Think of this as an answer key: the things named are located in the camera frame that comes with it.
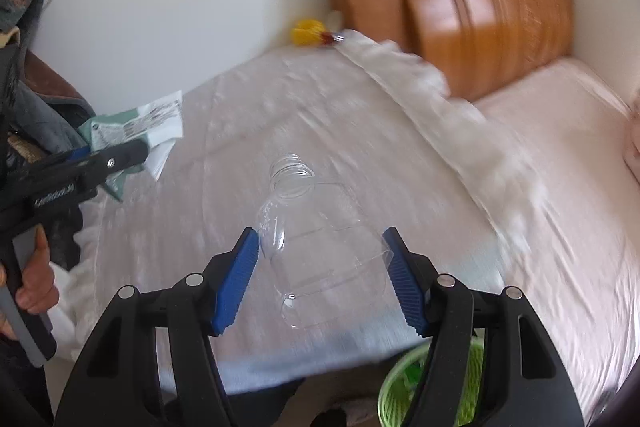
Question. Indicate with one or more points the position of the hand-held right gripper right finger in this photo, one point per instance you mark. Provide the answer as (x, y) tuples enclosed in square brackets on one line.
[(407, 287)]

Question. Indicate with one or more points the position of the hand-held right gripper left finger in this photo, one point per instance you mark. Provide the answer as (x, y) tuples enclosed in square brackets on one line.
[(235, 287)]

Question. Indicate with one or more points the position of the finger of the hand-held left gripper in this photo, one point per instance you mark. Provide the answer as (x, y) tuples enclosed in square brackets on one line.
[(77, 155), (120, 157)]

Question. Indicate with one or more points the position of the green white packet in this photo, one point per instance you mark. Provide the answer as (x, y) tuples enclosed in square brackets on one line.
[(150, 117)]

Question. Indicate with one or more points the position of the green plastic mesh basket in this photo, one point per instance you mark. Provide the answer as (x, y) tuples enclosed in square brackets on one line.
[(400, 387)]

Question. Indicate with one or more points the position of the clear plastic bottle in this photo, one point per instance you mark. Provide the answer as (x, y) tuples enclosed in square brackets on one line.
[(320, 232)]

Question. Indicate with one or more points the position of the person's left forearm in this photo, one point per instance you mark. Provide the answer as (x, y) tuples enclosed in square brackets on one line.
[(20, 397)]

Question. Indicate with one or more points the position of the person's left hand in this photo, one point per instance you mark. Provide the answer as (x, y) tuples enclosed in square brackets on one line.
[(37, 277)]

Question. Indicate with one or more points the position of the grey brown clothes pile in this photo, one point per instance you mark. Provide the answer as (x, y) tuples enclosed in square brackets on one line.
[(45, 97)]

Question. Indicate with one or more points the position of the white lace table cover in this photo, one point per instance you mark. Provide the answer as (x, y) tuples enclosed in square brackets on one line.
[(225, 132)]

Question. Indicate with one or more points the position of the bed with pink sheet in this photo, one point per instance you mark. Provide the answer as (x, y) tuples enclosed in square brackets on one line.
[(575, 207)]

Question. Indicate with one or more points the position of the yellow plastic toy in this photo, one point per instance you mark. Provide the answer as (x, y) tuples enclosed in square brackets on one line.
[(307, 32)]

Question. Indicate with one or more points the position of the small red object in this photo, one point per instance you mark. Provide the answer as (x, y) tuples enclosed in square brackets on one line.
[(332, 38)]

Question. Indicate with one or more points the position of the folded pink quilt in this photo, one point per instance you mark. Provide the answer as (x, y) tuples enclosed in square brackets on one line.
[(632, 142)]

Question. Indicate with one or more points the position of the brown wooden headboard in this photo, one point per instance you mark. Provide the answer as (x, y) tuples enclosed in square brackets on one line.
[(475, 7)]

